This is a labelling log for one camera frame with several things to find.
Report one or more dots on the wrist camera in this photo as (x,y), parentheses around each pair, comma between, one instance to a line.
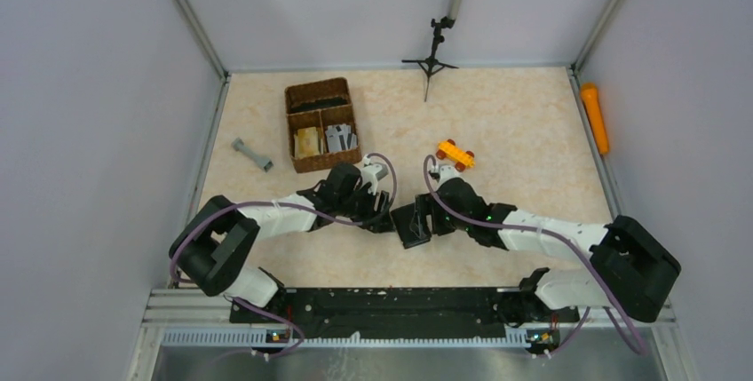
(443,173)
(372,172)

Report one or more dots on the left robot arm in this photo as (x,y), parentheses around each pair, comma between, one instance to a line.
(212,251)

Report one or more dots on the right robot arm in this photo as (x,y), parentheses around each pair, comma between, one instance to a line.
(622,265)

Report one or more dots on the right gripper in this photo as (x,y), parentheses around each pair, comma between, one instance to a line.
(424,208)

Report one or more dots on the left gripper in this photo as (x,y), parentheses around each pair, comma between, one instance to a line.
(368,192)

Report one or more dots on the grey plastic connector piece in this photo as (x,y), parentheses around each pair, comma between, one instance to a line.
(263,162)

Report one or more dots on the black mini tripod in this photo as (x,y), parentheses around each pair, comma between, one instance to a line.
(431,65)

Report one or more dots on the orange toy brick car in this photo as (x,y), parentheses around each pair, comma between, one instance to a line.
(462,160)

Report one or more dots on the white slotted cable duct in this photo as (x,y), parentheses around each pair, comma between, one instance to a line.
(261,338)

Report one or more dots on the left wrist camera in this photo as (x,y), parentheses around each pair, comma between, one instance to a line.
(372,172)

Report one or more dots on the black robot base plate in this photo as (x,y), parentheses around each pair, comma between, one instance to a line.
(406,313)

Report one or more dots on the brown wicker basket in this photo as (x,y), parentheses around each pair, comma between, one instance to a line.
(320,104)

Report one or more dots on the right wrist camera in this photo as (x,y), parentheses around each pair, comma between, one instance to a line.
(443,173)

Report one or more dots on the orange flashlight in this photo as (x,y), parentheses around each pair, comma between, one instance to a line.
(590,99)

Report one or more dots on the gold cards in basket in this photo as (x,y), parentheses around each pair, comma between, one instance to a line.
(308,142)

